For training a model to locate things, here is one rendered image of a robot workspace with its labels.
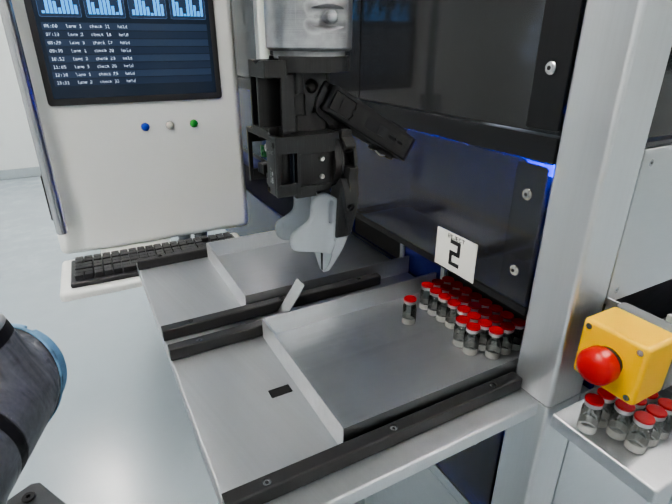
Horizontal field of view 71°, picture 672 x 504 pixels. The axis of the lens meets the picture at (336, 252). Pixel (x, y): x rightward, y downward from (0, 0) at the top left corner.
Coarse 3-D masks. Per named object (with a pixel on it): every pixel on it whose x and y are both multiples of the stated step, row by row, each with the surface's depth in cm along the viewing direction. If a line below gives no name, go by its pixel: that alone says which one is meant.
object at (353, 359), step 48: (384, 288) 83; (288, 336) 74; (336, 336) 74; (384, 336) 74; (432, 336) 74; (336, 384) 64; (384, 384) 64; (432, 384) 64; (480, 384) 62; (336, 432) 54
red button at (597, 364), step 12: (588, 348) 50; (600, 348) 49; (576, 360) 51; (588, 360) 49; (600, 360) 48; (612, 360) 48; (588, 372) 49; (600, 372) 48; (612, 372) 48; (600, 384) 49
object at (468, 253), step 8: (440, 232) 72; (448, 232) 70; (440, 240) 72; (448, 240) 70; (456, 240) 69; (464, 240) 67; (440, 248) 72; (448, 248) 71; (456, 248) 69; (464, 248) 68; (472, 248) 66; (440, 256) 73; (448, 256) 71; (464, 256) 68; (472, 256) 66; (440, 264) 73; (448, 264) 71; (464, 264) 68; (472, 264) 67; (456, 272) 70; (464, 272) 68; (472, 272) 67; (472, 280) 67
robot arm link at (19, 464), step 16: (0, 416) 44; (0, 432) 43; (16, 432) 45; (0, 448) 42; (16, 448) 44; (0, 464) 42; (16, 464) 44; (0, 480) 41; (16, 480) 45; (0, 496) 41
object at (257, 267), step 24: (240, 240) 104; (264, 240) 107; (288, 240) 110; (360, 240) 110; (216, 264) 95; (240, 264) 98; (264, 264) 98; (288, 264) 98; (312, 264) 98; (336, 264) 98; (360, 264) 98; (384, 264) 92; (408, 264) 95; (240, 288) 82; (264, 288) 89; (288, 288) 83
